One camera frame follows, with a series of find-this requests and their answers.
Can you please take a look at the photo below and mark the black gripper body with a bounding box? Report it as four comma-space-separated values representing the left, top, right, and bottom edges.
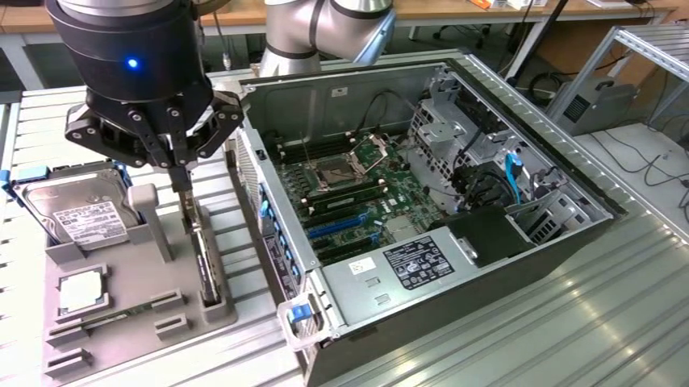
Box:
46, 2, 215, 142

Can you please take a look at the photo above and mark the black NVIDIA graphics card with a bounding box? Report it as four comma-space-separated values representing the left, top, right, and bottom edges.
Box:
181, 187, 223, 306

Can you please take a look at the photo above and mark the black RAM slot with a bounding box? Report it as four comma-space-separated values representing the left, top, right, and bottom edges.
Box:
278, 144, 354, 162
280, 147, 354, 165
304, 185, 386, 205
302, 181, 389, 202
276, 136, 357, 156
277, 140, 356, 159

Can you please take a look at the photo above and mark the silver hard disk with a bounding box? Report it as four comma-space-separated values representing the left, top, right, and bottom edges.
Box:
14, 169, 142, 251

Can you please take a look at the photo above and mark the blue disk caddy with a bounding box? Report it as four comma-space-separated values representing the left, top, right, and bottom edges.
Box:
0, 157, 135, 239

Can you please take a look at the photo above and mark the CPU socket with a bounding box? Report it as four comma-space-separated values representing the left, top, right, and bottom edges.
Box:
309, 156, 360, 193

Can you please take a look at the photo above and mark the silver socket cover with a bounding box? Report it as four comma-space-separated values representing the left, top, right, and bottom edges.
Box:
348, 134, 390, 169

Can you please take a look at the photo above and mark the PCIe x16 expansion slot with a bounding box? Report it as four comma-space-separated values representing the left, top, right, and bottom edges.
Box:
306, 216, 361, 239

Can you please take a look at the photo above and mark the grey parts rack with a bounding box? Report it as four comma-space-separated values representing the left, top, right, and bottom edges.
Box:
37, 183, 239, 382

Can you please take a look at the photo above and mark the green motherboard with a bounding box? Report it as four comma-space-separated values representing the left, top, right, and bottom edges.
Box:
274, 128, 448, 263

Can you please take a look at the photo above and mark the long black expansion slot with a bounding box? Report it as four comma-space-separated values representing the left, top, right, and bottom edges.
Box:
314, 236, 374, 252
318, 243, 378, 262

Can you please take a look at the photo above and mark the silver drive cage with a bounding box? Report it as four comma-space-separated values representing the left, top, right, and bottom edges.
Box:
406, 64, 540, 170

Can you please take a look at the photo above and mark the silver CPU chip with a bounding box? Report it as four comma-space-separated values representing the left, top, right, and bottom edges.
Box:
58, 273, 107, 314

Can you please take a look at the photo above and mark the silver chipset heatsink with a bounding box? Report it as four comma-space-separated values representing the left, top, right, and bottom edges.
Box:
385, 219, 425, 239

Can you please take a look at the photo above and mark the green RAM stick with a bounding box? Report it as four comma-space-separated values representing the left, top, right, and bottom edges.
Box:
81, 304, 158, 323

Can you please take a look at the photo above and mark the long wooden desk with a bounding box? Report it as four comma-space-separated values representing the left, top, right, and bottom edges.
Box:
0, 0, 677, 45

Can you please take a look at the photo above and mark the grey power supply unit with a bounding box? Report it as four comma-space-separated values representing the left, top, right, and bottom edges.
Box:
314, 225, 481, 328

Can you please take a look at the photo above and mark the black plastic shroud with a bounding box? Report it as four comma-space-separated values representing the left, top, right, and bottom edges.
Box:
445, 205, 537, 268

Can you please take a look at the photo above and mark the open black PC case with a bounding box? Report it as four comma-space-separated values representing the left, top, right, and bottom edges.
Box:
214, 54, 629, 387

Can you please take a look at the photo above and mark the grey control box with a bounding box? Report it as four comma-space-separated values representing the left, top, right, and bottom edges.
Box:
559, 80, 643, 137

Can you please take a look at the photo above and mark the grey hanging cable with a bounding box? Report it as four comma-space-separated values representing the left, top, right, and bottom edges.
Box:
214, 15, 234, 70

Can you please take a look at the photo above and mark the black looped wire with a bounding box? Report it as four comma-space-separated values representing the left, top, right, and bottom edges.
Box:
361, 90, 420, 136

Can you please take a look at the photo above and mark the black wire bundle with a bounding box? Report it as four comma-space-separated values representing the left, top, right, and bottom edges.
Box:
449, 160, 511, 213

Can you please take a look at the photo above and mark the blue SATA wire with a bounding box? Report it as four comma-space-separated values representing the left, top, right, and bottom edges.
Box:
504, 151, 527, 206

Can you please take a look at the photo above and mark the black cable coil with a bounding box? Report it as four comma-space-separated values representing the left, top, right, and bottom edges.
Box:
529, 71, 561, 102

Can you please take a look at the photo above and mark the aluminium frame rack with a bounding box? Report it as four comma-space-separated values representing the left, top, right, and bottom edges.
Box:
547, 23, 689, 130

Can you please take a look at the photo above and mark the black floor cable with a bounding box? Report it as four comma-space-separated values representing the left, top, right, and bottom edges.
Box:
589, 131, 689, 190

